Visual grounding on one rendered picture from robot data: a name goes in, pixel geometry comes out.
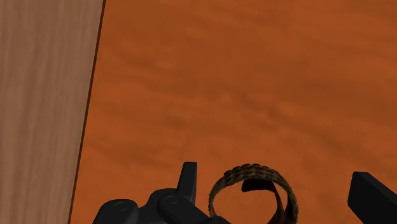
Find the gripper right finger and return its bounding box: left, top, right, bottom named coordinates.
left=347, top=171, right=397, bottom=224

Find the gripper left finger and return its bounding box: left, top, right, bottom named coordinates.
left=92, top=161, right=231, bottom=224

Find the brown woven ring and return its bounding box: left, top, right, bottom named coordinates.
left=207, top=163, right=300, bottom=224

